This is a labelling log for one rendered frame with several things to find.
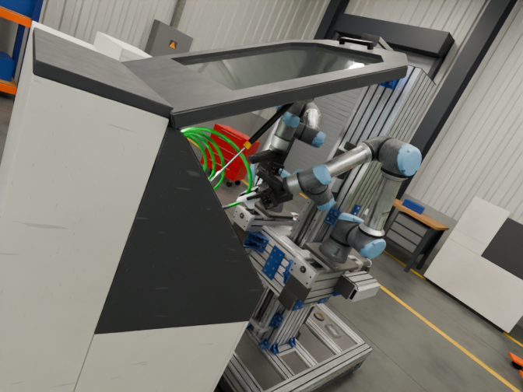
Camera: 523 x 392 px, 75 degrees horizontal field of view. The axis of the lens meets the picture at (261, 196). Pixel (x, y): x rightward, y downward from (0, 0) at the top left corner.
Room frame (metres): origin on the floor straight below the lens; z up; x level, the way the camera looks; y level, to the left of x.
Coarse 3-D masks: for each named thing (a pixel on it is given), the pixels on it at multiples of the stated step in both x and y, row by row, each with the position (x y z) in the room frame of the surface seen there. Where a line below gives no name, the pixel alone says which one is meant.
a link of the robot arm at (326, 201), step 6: (306, 192) 1.30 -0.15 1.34; (324, 192) 1.23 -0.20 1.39; (330, 192) 1.26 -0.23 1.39; (312, 198) 1.27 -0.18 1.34; (318, 198) 1.24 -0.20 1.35; (324, 198) 1.24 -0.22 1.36; (330, 198) 1.26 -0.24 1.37; (318, 204) 1.26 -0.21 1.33; (324, 204) 1.25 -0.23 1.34; (330, 204) 1.27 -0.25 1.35; (324, 210) 1.27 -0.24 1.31
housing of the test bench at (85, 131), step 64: (64, 64) 0.70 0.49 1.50; (64, 128) 0.67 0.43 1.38; (128, 128) 0.75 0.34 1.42; (0, 192) 0.86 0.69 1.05; (64, 192) 0.69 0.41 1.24; (128, 192) 0.78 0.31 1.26; (0, 256) 0.63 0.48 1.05; (64, 256) 0.72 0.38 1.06; (0, 320) 0.65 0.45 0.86; (64, 320) 0.74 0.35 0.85; (0, 384) 0.68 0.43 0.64; (64, 384) 0.78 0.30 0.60
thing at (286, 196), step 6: (264, 186) 1.25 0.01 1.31; (270, 186) 1.23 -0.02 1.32; (270, 192) 1.22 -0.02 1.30; (276, 192) 1.24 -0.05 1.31; (282, 192) 1.23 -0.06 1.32; (288, 192) 1.21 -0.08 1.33; (264, 198) 1.23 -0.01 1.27; (270, 198) 1.22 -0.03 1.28; (276, 198) 1.24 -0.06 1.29; (282, 198) 1.24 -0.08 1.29; (288, 198) 1.24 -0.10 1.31; (264, 204) 1.24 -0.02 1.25; (276, 204) 1.22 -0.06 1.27
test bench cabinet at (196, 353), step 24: (96, 336) 0.81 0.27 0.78; (120, 336) 0.85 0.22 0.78; (144, 336) 0.91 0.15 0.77; (168, 336) 0.96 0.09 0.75; (192, 336) 1.03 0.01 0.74; (216, 336) 1.10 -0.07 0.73; (240, 336) 1.17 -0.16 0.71; (96, 360) 0.82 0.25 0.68; (120, 360) 0.87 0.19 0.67; (144, 360) 0.93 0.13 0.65; (168, 360) 0.99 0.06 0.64; (192, 360) 1.06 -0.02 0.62; (216, 360) 1.13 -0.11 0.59; (96, 384) 0.84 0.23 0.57; (120, 384) 0.90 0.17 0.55; (144, 384) 0.95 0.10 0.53; (168, 384) 1.02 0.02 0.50; (192, 384) 1.09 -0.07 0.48; (216, 384) 1.18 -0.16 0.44
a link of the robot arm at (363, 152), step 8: (384, 136) 1.51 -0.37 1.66; (360, 144) 1.51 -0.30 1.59; (368, 144) 1.50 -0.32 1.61; (376, 144) 1.49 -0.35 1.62; (352, 152) 1.47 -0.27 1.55; (360, 152) 1.47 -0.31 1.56; (368, 152) 1.48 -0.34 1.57; (376, 152) 1.49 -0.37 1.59; (328, 160) 1.44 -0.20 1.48; (336, 160) 1.43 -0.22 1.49; (344, 160) 1.44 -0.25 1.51; (352, 160) 1.45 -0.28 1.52; (360, 160) 1.47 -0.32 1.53; (368, 160) 1.50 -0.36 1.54; (376, 160) 1.52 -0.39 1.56; (328, 168) 1.40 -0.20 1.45; (336, 168) 1.41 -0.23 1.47; (344, 168) 1.43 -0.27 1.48; (352, 168) 1.47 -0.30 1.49; (336, 176) 1.44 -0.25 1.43
